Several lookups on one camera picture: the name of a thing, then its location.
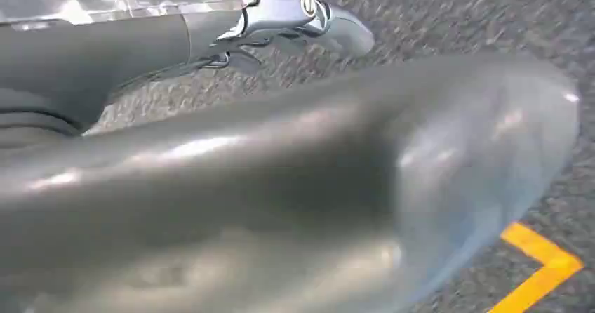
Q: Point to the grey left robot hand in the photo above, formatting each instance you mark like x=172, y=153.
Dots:
x=260, y=194

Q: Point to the ribbed grey left arm sleeve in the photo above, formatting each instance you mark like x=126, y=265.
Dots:
x=28, y=125

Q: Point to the yellow floor tape mark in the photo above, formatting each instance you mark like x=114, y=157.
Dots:
x=541, y=264

